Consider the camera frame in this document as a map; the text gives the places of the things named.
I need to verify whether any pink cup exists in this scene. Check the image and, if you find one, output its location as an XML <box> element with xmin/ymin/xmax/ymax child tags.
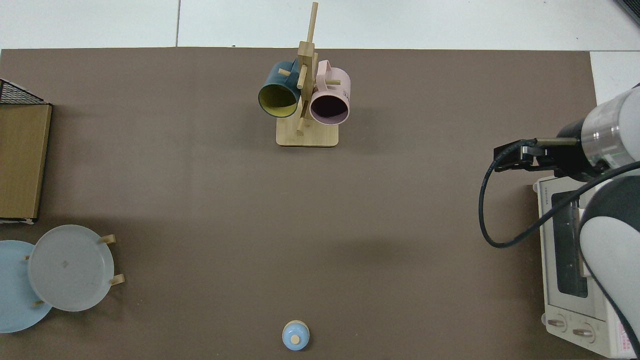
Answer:
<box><xmin>309</xmin><ymin>60</ymin><xmax>351</xmax><ymax>126</ymax></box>

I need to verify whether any wire basket with wooden floor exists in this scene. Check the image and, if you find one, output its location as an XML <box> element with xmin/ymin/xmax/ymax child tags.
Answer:
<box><xmin>0</xmin><ymin>78</ymin><xmax>53</xmax><ymax>225</ymax></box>

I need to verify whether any pale toaster oven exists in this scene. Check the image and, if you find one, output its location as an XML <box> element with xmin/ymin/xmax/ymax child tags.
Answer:
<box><xmin>532</xmin><ymin>172</ymin><xmax>640</xmax><ymax>359</ymax></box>

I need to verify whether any wooden cup stand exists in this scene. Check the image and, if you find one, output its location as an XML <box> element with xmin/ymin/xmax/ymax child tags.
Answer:
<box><xmin>276</xmin><ymin>1</ymin><xmax>340</xmax><ymax>148</ymax></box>

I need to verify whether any grey plate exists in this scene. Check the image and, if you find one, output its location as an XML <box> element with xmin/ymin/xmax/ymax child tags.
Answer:
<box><xmin>27</xmin><ymin>224</ymin><xmax>115</xmax><ymax>312</ymax></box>

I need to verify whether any black mounting bar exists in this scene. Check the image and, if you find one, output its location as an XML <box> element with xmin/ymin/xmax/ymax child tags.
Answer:
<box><xmin>614</xmin><ymin>0</ymin><xmax>640</xmax><ymax>26</ymax></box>

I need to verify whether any brown table cloth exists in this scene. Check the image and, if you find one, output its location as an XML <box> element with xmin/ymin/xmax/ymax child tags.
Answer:
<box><xmin>0</xmin><ymin>47</ymin><xmax>605</xmax><ymax>360</ymax></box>

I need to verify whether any light blue plate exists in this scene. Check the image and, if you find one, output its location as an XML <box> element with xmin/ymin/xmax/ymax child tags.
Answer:
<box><xmin>0</xmin><ymin>240</ymin><xmax>53</xmax><ymax>334</ymax></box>

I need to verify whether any small blue round bell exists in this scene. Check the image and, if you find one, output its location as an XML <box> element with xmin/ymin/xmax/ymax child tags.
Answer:
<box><xmin>282</xmin><ymin>320</ymin><xmax>311</xmax><ymax>351</ymax></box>

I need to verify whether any dark blue cup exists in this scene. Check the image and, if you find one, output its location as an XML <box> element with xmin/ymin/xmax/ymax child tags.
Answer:
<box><xmin>257</xmin><ymin>60</ymin><xmax>302</xmax><ymax>119</ymax></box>

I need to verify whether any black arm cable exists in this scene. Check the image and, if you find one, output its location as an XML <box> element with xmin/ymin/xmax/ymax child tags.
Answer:
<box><xmin>478</xmin><ymin>137</ymin><xmax>640</xmax><ymax>346</ymax></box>

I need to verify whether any wooden plate rack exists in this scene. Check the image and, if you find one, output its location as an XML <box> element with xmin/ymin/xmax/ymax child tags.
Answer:
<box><xmin>22</xmin><ymin>233</ymin><xmax>126</xmax><ymax>307</ymax></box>

